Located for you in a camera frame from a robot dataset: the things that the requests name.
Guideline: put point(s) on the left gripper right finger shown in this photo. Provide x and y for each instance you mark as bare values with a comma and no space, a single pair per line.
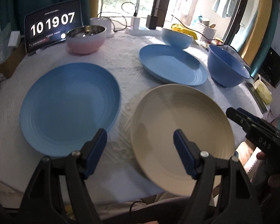
236,201

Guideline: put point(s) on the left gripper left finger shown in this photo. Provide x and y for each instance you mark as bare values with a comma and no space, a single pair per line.
43,202

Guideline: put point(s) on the light blue plate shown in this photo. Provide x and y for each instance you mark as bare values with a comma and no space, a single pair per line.
172,65
66,106

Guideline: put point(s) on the dark blue plastic bowl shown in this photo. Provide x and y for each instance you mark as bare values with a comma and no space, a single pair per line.
224,68

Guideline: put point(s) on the beige plate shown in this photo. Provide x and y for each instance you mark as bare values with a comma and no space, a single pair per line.
170,127

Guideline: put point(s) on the light blue steel-lined bowl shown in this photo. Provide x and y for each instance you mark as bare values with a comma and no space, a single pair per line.
176,39

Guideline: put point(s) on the pink steel-lined bowl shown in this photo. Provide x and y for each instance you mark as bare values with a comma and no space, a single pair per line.
86,40

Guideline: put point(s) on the person's right hand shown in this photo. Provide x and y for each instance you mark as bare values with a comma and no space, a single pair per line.
274,180

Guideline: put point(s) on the yellow cloth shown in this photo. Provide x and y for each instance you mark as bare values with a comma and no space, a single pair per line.
262,90

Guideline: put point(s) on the white lace tablecloth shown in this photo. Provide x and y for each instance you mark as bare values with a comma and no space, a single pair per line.
118,177

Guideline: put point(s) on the black monitor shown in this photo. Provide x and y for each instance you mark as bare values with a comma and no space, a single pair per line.
270,68

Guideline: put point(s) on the white woven basket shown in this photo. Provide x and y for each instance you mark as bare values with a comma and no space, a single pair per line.
204,33

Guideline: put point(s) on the cardboard box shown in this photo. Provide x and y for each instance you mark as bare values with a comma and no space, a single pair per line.
8,67

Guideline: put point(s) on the hanging light blue towel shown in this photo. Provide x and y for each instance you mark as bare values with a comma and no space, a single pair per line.
224,8

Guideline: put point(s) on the yellow packet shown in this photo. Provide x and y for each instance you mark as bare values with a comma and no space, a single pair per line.
180,28

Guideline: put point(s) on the clear plastic bag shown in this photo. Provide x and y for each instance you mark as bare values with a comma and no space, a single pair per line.
5,51

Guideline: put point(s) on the small white box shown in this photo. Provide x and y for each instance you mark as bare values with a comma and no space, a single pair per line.
14,39

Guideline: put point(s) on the tablet showing clock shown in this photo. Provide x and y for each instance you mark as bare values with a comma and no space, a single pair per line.
50,25

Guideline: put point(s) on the black charger plug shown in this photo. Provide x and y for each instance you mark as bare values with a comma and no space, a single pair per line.
151,22

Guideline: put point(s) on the white desk lamp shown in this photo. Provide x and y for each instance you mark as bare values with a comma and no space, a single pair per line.
104,21

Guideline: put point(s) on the white power strip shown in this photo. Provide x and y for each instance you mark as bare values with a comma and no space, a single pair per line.
144,31

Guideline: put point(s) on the white charger plug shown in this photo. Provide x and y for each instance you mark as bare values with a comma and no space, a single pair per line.
135,21

